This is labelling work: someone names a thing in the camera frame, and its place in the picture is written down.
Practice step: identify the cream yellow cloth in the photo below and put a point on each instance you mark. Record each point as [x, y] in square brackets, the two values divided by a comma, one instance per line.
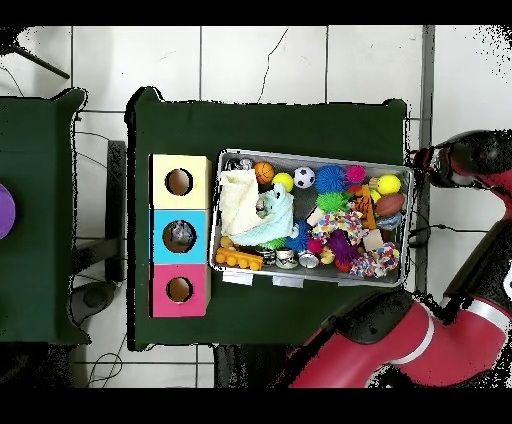
[238, 198]

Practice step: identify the mint green cloth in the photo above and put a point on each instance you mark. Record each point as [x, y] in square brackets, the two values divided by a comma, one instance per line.
[278, 218]

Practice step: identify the orange rubber toy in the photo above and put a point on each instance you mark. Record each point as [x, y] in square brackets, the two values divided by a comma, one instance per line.
[238, 258]

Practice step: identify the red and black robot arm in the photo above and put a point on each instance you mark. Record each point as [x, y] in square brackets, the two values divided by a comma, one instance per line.
[480, 156]

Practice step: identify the clear mesh bin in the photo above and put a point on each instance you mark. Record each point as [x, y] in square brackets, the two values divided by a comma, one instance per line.
[320, 280]

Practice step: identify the wooden box with three holes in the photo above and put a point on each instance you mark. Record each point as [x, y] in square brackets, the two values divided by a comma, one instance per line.
[160, 206]

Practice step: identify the silver can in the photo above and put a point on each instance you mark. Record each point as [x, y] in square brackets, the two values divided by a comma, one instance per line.
[260, 208]

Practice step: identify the green spiky ball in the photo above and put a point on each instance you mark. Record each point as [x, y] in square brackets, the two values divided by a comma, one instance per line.
[274, 243]
[333, 202]

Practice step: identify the yellow ball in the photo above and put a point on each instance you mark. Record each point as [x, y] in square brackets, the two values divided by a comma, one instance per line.
[282, 182]

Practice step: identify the small orange basketball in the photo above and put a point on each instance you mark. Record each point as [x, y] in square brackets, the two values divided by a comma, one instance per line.
[264, 172]

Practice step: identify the small soccer ball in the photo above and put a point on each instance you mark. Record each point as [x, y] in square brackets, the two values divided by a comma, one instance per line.
[304, 178]

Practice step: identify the blue spiky ball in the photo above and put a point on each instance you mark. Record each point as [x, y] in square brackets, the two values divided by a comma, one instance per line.
[330, 179]

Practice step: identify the polka dot cloth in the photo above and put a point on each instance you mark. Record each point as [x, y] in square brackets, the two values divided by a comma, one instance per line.
[340, 226]

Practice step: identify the pink spiky ball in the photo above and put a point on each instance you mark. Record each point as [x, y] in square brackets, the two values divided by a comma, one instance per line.
[356, 174]

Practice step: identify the brown toy football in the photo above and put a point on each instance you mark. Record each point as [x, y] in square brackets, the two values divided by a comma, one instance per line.
[390, 205]

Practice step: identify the green side table cloth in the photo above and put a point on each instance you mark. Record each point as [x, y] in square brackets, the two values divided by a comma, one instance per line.
[48, 144]

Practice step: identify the purple disc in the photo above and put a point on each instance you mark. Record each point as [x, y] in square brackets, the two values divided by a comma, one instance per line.
[5, 210]

